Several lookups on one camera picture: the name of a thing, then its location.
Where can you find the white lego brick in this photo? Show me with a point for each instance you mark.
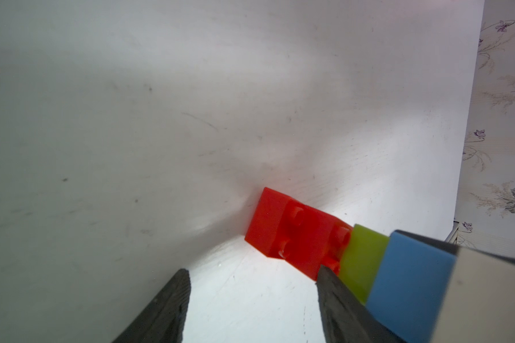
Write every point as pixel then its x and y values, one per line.
pixel 479 305

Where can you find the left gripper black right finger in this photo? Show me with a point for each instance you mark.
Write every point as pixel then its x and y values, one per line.
pixel 344 318

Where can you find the blue lego brick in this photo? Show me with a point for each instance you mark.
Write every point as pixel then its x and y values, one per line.
pixel 411 283

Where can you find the green lego brick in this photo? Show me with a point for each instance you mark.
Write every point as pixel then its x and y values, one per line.
pixel 361 260

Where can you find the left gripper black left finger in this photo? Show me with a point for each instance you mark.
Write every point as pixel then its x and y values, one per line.
pixel 163 319

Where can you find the red lego brick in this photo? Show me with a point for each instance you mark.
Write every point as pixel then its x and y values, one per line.
pixel 286 229

